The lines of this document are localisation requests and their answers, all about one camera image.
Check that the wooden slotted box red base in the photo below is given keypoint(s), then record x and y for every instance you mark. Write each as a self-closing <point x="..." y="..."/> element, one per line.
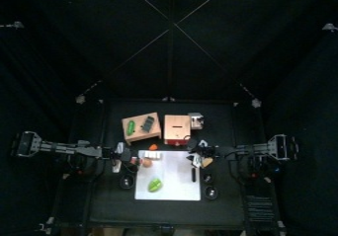
<point x="177" y="128"/>

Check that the small orange toy piece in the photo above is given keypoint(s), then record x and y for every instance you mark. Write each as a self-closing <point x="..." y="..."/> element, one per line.
<point x="153" y="146"/>

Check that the striped salmon toy sushi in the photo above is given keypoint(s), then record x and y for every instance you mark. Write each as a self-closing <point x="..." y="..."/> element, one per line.
<point x="146" y="163"/>

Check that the white segmented toy block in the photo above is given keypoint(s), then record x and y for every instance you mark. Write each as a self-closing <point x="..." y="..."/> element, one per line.
<point x="151" y="154"/>

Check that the wooden box with greens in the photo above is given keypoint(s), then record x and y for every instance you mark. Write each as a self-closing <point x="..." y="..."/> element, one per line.
<point x="141" y="133"/>

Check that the green toy vegetable half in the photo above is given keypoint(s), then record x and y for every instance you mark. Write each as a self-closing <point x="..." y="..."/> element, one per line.
<point x="155" y="185"/>

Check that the tan wooden toy piece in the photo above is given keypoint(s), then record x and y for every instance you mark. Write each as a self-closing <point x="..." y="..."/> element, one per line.
<point x="206" y="161"/>

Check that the dark grey ridged toy piece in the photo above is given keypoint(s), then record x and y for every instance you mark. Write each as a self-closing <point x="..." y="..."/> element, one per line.
<point x="149" y="124"/>

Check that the white cutting board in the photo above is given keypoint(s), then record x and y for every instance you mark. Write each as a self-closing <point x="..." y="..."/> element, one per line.
<point x="175" y="180"/>

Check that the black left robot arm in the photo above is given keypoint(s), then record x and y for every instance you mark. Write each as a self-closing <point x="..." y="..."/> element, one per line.
<point x="66" y="147"/>

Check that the green toy cucumber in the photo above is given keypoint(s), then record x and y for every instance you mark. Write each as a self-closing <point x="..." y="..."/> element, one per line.
<point x="131" y="127"/>

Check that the grey metal frame bracket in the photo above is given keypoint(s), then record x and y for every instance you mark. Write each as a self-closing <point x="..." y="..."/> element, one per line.
<point x="81" y="98"/>
<point x="18" y="25"/>
<point x="329" y="27"/>
<point x="256" y="102"/>
<point x="167" y="99"/>

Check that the small white toy appliance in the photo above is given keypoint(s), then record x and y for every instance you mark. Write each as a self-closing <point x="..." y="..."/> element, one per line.
<point x="197" y="119"/>

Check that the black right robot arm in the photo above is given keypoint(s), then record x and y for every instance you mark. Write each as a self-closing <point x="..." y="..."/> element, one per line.
<point x="256" y="147"/>

